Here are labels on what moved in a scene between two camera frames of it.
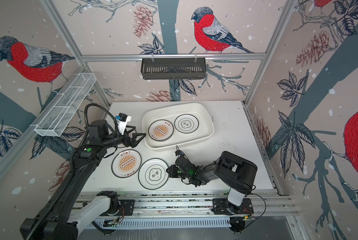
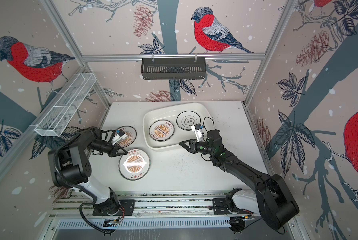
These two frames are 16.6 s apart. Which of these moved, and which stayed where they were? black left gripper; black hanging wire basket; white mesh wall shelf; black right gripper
Moved: black left gripper; black right gripper
Stayed: white mesh wall shelf; black hanging wire basket
